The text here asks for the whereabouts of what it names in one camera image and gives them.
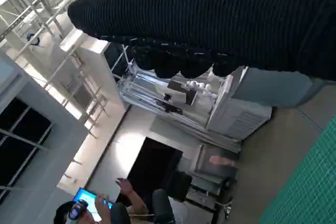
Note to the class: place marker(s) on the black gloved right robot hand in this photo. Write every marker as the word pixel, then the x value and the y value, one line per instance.
pixel 210 19

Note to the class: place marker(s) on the metal rack shelf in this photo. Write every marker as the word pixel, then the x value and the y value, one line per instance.
pixel 157 98

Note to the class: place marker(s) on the white cabinet with mesh panels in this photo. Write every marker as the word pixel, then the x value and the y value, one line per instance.
pixel 236 119

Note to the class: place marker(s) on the black panel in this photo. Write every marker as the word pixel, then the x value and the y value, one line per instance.
pixel 155 163

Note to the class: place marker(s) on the black office chair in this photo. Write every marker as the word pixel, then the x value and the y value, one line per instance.
pixel 179 184

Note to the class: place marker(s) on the green cutting mat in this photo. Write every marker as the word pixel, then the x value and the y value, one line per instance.
pixel 309 182

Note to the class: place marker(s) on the person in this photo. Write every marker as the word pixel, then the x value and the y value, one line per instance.
pixel 131 203

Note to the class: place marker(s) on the blue laptop screen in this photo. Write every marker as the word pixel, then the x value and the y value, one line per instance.
pixel 86 196

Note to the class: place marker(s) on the dark window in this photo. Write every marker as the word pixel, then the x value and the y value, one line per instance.
pixel 21 134

